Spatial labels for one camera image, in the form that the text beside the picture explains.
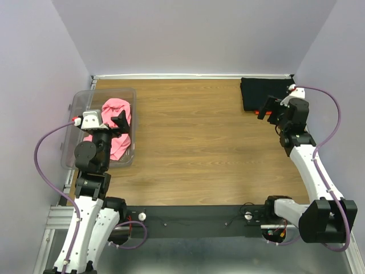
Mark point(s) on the aluminium frame rail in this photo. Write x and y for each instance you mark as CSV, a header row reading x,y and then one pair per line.
x,y
59,218

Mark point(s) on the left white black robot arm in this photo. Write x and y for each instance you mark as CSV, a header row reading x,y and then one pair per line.
x,y
95,214

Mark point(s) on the folded black t shirt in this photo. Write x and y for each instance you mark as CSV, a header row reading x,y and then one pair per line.
x,y
255,91

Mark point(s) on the clear plastic bin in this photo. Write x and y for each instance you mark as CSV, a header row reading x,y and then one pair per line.
x,y
93,100

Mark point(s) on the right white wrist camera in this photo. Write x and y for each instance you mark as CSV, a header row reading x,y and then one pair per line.
x,y
293,92

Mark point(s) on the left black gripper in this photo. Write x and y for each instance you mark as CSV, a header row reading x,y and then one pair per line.
x,y
121,120

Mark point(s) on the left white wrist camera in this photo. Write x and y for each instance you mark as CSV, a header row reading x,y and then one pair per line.
x,y
90,120

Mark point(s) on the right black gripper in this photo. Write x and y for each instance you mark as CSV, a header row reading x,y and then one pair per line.
x,y
274,104

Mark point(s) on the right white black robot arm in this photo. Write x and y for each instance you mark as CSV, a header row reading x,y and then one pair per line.
x,y
329,217

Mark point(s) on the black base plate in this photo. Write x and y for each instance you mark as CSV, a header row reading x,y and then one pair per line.
x,y
201,221

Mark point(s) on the pink t shirt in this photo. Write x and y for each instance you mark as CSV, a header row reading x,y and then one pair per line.
x,y
120,142

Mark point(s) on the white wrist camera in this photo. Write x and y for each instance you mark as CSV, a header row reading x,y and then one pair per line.
x,y
90,120
293,92

